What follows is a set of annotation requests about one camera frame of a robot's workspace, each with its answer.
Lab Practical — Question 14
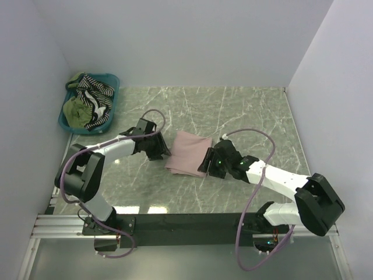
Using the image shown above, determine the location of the aluminium rail frame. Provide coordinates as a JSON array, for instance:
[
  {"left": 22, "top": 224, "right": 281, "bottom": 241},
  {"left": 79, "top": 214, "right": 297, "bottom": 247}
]
[{"left": 17, "top": 134, "right": 350, "bottom": 280}]

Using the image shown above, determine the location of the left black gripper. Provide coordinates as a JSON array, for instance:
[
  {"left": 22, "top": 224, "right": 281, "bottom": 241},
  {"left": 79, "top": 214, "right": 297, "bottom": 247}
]
[{"left": 144, "top": 131, "right": 171, "bottom": 160}]

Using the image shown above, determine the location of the pink tank top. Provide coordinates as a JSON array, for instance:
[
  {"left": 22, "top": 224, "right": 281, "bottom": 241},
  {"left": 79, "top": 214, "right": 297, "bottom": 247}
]
[{"left": 165, "top": 131, "right": 213, "bottom": 178}]

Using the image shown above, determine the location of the teal plastic basket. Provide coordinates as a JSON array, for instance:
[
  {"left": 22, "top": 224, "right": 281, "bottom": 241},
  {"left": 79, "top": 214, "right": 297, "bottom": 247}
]
[{"left": 58, "top": 72, "right": 120, "bottom": 135}]

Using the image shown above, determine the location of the green tank top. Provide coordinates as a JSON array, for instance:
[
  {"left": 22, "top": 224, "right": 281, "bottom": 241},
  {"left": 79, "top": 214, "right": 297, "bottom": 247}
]
[{"left": 62, "top": 72, "right": 92, "bottom": 128}]

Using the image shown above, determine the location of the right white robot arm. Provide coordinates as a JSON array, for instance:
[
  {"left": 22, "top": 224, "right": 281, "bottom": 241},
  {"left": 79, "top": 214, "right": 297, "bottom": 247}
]
[{"left": 198, "top": 140, "right": 345, "bottom": 236}]

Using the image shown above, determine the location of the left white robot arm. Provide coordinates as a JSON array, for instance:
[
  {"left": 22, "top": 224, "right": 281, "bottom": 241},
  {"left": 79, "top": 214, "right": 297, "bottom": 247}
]
[{"left": 55, "top": 118, "right": 171, "bottom": 235}]

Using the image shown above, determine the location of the black base beam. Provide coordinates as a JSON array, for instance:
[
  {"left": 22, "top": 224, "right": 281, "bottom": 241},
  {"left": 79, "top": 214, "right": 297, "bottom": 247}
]
[{"left": 82, "top": 212, "right": 292, "bottom": 250}]

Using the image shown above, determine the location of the black white striped tank top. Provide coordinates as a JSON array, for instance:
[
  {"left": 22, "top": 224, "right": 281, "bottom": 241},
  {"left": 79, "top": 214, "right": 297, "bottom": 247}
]
[{"left": 76, "top": 74, "right": 115, "bottom": 131}]

